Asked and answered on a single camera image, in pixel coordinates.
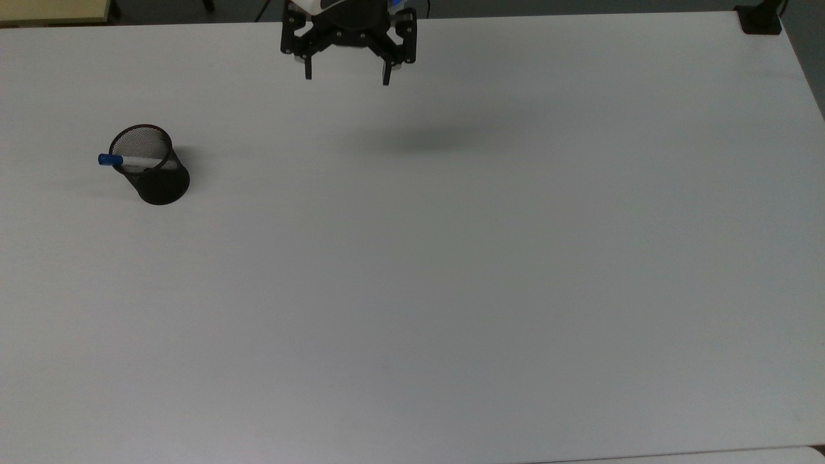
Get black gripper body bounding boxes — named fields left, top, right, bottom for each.
left=308, top=0, right=395, bottom=51

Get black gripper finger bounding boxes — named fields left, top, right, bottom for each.
left=279, top=12, right=334, bottom=82
left=366, top=9, right=419, bottom=87

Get blue and white marker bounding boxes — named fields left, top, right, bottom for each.
left=97, top=153, right=179, bottom=172

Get black mesh pen cup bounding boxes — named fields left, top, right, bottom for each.
left=108, top=123, right=191, bottom=207

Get light wooden desk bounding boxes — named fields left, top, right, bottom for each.
left=0, top=0, right=112, bottom=28

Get black clamped camera stand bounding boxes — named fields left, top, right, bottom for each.
left=734, top=0, right=791, bottom=36

